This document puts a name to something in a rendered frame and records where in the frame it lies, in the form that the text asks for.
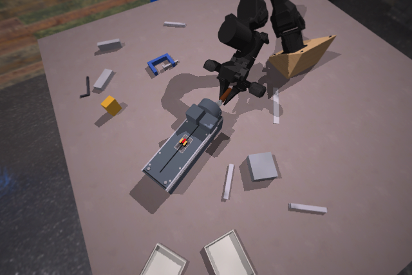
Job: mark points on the blue c-clamp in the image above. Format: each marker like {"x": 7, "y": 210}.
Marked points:
{"x": 160, "y": 59}

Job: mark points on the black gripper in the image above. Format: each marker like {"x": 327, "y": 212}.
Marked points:
{"x": 253, "y": 87}

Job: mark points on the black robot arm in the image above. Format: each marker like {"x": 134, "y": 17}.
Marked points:
{"x": 239, "y": 33}

